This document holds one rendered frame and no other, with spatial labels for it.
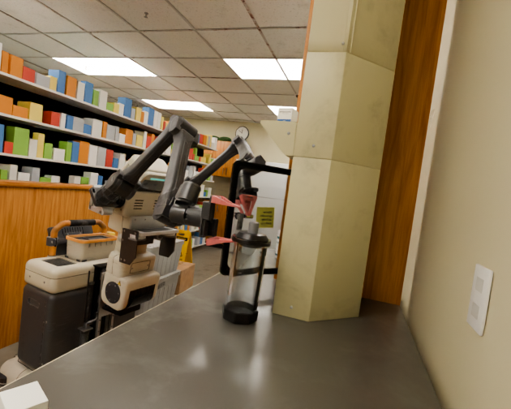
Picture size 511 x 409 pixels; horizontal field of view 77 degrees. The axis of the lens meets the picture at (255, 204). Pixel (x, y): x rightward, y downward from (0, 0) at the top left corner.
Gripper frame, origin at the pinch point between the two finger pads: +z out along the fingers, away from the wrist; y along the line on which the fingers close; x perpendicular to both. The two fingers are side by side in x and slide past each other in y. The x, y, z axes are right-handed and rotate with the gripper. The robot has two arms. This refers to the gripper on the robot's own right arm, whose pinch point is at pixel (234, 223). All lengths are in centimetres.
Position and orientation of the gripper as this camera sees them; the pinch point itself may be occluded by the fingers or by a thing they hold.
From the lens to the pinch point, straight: 91.0
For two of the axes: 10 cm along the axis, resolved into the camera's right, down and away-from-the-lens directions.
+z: 9.4, 1.5, -3.0
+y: 1.4, -9.9, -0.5
